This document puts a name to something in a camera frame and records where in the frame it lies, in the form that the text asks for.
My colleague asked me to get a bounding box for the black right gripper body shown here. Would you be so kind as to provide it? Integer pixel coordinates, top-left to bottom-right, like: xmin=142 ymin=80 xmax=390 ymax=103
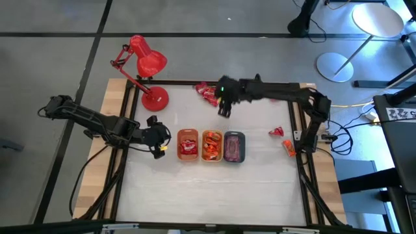
xmin=216 ymin=76 xmax=244 ymax=104

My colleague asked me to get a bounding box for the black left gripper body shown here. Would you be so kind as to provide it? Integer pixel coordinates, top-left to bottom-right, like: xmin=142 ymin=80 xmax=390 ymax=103
xmin=139 ymin=125 xmax=172 ymax=150

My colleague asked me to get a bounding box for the orange plastic bin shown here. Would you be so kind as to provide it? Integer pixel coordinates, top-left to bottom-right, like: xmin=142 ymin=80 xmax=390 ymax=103
xmin=176 ymin=128 xmax=200 ymax=162

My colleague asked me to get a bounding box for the teal plastic bin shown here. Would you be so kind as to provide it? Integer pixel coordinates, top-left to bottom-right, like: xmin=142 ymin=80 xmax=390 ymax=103
xmin=223 ymin=130 xmax=246 ymax=164

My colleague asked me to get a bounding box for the yellow plastic bin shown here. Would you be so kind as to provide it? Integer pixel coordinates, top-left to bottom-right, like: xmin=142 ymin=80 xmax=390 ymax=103
xmin=200 ymin=129 xmax=224 ymax=163

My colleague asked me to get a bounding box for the red desk lamp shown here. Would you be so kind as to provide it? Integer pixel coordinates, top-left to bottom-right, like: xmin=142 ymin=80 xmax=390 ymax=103
xmin=109 ymin=34 xmax=170 ymax=113

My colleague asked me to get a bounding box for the black stand leg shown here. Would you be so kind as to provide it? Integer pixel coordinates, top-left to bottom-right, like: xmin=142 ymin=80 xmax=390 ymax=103
xmin=287 ymin=0 xmax=321 ymax=38

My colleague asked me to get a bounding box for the grey floor object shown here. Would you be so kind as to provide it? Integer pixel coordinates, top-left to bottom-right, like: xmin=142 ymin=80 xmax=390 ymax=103
xmin=0 ymin=138 xmax=25 ymax=152

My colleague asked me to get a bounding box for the white round side table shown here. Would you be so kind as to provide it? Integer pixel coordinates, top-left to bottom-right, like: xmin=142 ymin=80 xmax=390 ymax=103
xmin=316 ymin=2 xmax=406 ymax=83

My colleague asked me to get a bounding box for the white printed marker sheet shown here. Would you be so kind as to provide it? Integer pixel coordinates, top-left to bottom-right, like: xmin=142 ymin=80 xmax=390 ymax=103
xmin=385 ymin=107 xmax=416 ymax=122

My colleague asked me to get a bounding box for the black desk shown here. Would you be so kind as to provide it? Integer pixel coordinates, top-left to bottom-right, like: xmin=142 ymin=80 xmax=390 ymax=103
xmin=372 ymin=92 xmax=416 ymax=196

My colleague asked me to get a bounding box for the black keyboard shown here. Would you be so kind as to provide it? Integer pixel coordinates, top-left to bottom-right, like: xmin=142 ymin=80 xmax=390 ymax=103
xmin=404 ymin=194 xmax=416 ymax=230

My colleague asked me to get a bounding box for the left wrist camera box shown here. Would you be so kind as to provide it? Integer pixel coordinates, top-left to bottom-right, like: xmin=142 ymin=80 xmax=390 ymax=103
xmin=151 ymin=145 xmax=169 ymax=161

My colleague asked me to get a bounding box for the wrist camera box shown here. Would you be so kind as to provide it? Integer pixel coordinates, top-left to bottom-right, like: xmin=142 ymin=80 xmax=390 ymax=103
xmin=216 ymin=100 xmax=233 ymax=119
xmin=151 ymin=145 xmax=169 ymax=161

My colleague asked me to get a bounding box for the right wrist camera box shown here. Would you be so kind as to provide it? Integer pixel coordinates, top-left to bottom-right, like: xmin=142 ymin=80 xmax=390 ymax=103
xmin=216 ymin=100 xmax=233 ymax=119

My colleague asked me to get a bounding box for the black aluminium table frame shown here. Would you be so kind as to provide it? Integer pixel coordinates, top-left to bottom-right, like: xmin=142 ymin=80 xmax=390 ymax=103
xmin=97 ymin=73 xmax=347 ymax=228

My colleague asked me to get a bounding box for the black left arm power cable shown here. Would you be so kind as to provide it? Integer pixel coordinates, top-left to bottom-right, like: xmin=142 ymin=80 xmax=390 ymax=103
xmin=68 ymin=144 xmax=110 ymax=218

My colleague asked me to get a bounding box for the silver metal bracket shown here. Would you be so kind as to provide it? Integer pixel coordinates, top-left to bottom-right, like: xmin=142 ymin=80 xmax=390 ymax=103
xmin=281 ymin=227 xmax=321 ymax=234
xmin=101 ymin=223 xmax=140 ymax=233

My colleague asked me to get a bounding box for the yellow cable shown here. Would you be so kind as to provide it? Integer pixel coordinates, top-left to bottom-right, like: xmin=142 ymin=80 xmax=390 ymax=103
xmin=330 ymin=99 xmax=374 ymax=109

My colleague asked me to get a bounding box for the black coiled cable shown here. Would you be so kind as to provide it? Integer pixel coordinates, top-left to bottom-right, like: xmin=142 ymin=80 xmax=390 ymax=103
xmin=328 ymin=120 xmax=355 ymax=156

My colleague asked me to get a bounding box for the black overhead frame bar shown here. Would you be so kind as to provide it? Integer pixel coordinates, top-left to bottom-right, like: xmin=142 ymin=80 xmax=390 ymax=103
xmin=0 ymin=220 xmax=416 ymax=234

